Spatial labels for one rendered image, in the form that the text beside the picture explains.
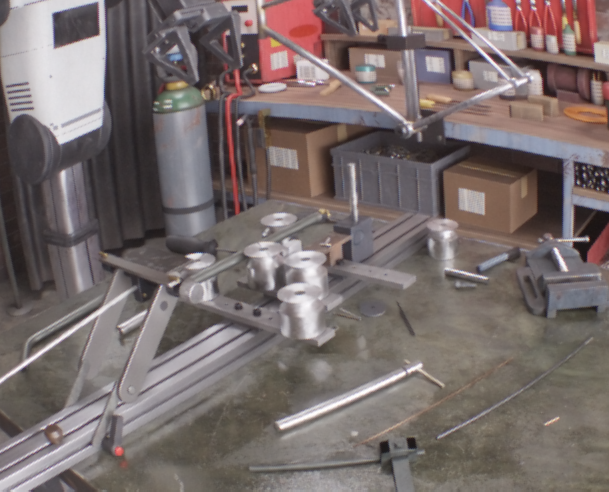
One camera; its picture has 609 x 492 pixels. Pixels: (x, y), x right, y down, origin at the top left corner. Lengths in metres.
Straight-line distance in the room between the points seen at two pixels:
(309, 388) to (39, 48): 0.85
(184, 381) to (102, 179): 2.81
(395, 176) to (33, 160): 1.43
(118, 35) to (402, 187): 1.67
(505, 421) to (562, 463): 0.11
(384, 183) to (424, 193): 0.16
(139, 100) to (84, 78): 2.24
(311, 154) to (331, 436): 2.02
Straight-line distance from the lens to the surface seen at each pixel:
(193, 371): 0.87
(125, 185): 3.72
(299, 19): 3.18
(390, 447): 0.73
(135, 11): 3.67
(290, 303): 0.86
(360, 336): 0.97
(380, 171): 2.57
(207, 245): 1.22
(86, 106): 1.49
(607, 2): 2.86
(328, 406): 0.81
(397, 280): 1.00
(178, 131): 2.79
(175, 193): 2.86
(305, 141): 2.70
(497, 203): 2.38
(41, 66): 1.41
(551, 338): 0.95
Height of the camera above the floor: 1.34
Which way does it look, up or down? 22 degrees down
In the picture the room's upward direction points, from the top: 5 degrees counter-clockwise
